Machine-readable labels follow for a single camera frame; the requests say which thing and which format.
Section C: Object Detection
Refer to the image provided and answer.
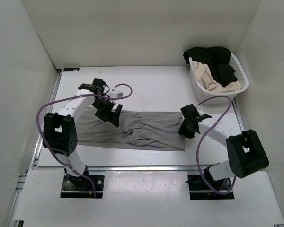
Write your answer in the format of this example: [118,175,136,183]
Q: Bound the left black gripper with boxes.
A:
[91,98,122,127]

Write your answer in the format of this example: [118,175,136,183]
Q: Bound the grey trousers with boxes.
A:
[75,107,185,151]

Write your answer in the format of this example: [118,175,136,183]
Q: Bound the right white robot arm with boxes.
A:
[178,104,269,191]

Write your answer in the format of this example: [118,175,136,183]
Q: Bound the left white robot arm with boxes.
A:
[43,78,123,189]

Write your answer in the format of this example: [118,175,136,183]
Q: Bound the beige trousers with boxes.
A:
[193,61,241,93]

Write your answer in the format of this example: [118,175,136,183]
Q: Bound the black trousers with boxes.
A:
[183,46,238,87]

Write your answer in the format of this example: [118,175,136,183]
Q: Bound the white laundry basket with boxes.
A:
[189,53,249,102]

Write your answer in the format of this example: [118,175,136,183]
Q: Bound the black label sticker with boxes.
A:
[63,68,80,72]

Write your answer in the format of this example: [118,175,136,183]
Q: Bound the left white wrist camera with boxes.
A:
[108,89,123,98]

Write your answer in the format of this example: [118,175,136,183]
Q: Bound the right aluminium rail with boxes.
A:
[232,98,247,131]

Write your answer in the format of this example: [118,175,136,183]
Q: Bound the aluminium rail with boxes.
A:
[89,165,199,174]
[232,98,247,131]
[26,68,62,170]

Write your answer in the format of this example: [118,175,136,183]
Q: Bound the front aluminium rail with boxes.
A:
[89,165,199,174]

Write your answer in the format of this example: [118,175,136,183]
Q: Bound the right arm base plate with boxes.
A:
[186,175,234,200]

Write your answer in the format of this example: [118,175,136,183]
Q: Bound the left aluminium rail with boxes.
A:
[26,68,62,170]

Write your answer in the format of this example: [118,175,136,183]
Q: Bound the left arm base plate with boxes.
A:
[60,174,105,199]

